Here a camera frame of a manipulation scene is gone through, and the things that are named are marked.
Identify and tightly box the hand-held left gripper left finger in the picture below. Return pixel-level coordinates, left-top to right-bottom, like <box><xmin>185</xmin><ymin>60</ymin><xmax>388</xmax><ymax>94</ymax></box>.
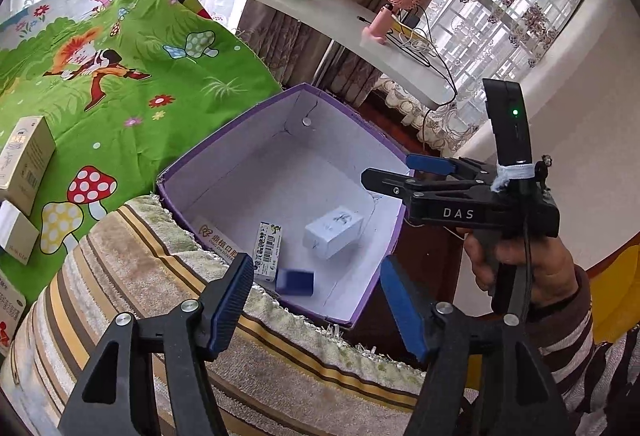
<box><xmin>57</xmin><ymin>253</ymin><xmax>256</xmax><ymax>436</ymax></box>

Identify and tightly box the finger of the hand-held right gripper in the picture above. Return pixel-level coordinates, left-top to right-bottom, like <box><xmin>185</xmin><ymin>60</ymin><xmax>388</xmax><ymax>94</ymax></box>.
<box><xmin>361</xmin><ymin>167</ymin><xmax>496</xmax><ymax>203</ymax></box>
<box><xmin>405</xmin><ymin>154</ymin><xmax>501</xmax><ymax>184</ymax></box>

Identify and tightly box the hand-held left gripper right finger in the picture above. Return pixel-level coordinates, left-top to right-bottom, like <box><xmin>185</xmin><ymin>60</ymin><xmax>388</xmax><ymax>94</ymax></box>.
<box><xmin>380</xmin><ymin>255</ymin><xmax>571</xmax><ymax>436</ymax></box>

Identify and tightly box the narrow barcode box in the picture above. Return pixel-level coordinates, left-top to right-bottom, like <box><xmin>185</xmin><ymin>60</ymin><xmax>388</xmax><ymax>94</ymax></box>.
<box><xmin>253</xmin><ymin>222</ymin><xmax>284</xmax><ymax>281</ymax></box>

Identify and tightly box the small blue box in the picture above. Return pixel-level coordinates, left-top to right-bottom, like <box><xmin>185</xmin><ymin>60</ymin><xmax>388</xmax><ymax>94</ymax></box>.
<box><xmin>275</xmin><ymin>268</ymin><xmax>315</xmax><ymax>297</ymax></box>

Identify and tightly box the white rectangular box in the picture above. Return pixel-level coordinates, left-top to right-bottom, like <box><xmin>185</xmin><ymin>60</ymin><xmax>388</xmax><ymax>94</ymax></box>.
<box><xmin>303</xmin><ymin>206</ymin><xmax>365</xmax><ymax>261</ymax></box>

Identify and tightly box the purple cardboard box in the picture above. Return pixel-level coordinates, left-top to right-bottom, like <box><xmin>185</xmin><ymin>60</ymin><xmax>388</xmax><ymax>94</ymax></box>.
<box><xmin>156</xmin><ymin>83</ymin><xmax>416</xmax><ymax>330</ymax></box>

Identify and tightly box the person's right forearm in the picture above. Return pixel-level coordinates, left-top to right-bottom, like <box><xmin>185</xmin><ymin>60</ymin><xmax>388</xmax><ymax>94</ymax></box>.
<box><xmin>522</xmin><ymin>266</ymin><xmax>640</xmax><ymax>429</ymax></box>

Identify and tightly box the person's right hand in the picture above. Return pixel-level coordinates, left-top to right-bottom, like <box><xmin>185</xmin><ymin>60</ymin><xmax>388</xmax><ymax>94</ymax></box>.
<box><xmin>462</xmin><ymin>225</ymin><xmax>581</xmax><ymax>313</ymax></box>

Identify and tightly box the brown striped towel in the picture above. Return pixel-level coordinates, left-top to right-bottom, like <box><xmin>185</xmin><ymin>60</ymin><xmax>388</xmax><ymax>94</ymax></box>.
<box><xmin>0</xmin><ymin>195</ymin><xmax>482</xmax><ymax>436</ymax></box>

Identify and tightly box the yellow plastic object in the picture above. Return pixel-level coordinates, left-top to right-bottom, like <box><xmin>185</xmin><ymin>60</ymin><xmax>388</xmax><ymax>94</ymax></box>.
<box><xmin>592</xmin><ymin>243</ymin><xmax>640</xmax><ymax>344</ymax></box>

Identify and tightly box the pink desk fan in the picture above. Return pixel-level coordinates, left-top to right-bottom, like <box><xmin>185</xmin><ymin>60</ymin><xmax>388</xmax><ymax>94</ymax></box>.
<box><xmin>363</xmin><ymin>0</ymin><xmax>425</xmax><ymax>46</ymax></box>

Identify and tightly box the white curved table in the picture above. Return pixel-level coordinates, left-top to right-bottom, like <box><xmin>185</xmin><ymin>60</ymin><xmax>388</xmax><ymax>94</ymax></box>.
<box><xmin>202</xmin><ymin>0</ymin><xmax>459</xmax><ymax>110</ymax></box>

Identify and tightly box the window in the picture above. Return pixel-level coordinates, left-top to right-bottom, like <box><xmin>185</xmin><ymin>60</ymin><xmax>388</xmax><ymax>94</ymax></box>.
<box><xmin>430</xmin><ymin>0</ymin><xmax>598</xmax><ymax>87</ymax></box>

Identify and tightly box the white box with red print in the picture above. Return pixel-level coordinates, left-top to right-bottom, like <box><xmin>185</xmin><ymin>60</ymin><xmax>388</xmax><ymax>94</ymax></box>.
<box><xmin>0</xmin><ymin>270</ymin><xmax>27</xmax><ymax>358</ymax></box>

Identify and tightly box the small white cream box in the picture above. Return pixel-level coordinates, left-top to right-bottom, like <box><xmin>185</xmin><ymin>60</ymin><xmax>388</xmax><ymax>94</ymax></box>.
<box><xmin>0</xmin><ymin>201</ymin><xmax>40</xmax><ymax>266</ymax></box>

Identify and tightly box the beige carton box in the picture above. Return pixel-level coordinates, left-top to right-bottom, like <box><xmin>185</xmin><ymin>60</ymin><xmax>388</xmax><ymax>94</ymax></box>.
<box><xmin>0</xmin><ymin>116</ymin><xmax>57</xmax><ymax>217</ymax></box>

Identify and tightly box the green cartoon printed blanket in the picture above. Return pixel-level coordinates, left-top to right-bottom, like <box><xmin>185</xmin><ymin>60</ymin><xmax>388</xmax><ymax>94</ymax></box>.
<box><xmin>0</xmin><ymin>0</ymin><xmax>287</xmax><ymax>309</ymax></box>

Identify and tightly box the black cable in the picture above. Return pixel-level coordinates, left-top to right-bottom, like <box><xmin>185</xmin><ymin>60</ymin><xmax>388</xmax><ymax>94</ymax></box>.
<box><xmin>395</xmin><ymin>6</ymin><xmax>458</xmax><ymax>149</ymax></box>

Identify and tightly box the white cable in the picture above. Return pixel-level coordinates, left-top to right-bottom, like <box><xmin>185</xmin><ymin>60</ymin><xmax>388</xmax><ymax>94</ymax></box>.
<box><xmin>392</xmin><ymin>27</ymin><xmax>438</xmax><ymax>63</ymax></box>

